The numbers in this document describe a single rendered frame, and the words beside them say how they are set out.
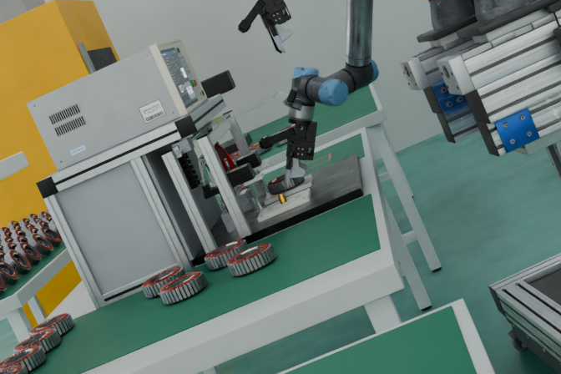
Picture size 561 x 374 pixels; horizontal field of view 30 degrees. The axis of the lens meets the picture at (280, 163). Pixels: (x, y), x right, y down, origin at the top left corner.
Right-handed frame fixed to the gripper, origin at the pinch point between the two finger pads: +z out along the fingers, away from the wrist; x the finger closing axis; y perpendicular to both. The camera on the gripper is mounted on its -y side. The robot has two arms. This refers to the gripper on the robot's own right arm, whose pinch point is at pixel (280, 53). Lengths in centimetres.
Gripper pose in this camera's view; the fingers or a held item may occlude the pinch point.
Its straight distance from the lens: 321.9
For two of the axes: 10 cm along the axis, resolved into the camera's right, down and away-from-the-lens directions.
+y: 9.1, -4.1, 0.3
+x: -0.7, -0.9, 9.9
